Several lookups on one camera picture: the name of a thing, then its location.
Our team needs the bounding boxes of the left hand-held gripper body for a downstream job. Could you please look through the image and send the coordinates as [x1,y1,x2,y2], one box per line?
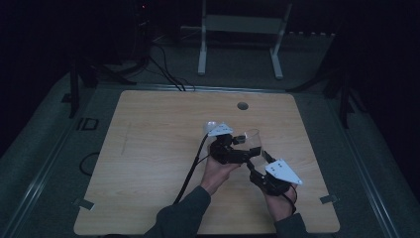
[207,122,253,166]

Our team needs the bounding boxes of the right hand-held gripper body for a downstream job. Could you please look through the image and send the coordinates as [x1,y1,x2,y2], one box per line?
[249,159,303,197]

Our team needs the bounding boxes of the single clear plastic cup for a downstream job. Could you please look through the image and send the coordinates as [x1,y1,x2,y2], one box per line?
[244,128,266,167]

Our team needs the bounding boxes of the person's right hand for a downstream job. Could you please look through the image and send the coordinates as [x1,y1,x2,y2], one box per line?
[262,182,298,223]

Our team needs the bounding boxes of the person's left hand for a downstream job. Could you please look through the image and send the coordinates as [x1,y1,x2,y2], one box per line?
[199,155,243,196]

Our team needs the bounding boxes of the grey tape piece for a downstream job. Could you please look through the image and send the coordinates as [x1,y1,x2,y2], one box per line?
[319,194,340,205]
[73,197,96,211]

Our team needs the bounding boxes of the black metal stand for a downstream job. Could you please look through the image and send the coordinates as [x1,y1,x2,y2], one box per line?
[67,59,137,119]
[286,63,366,131]

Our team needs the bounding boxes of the white metal stand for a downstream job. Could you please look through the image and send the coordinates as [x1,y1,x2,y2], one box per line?
[197,0,294,80]

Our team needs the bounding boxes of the white power strip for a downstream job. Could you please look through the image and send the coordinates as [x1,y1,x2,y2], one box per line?
[286,31,337,38]

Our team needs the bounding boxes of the dark computer tower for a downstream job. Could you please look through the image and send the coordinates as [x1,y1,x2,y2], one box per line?
[131,0,154,62]

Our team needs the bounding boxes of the right hand-held gripper cable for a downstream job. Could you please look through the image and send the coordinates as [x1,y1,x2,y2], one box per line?
[281,183,298,213]

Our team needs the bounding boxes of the hand-held gripper cable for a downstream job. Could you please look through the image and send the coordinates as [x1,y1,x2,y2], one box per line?
[172,132,211,205]
[281,183,298,213]

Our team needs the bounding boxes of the left hand-held gripper cable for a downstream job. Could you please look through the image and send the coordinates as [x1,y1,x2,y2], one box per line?
[172,132,211,205]

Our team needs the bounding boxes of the black floor cables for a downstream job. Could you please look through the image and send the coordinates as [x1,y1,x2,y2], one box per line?
[145,42,196,92]

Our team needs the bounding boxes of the black looped cable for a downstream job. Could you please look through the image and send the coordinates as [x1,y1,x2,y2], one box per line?
[78,151,101,178]

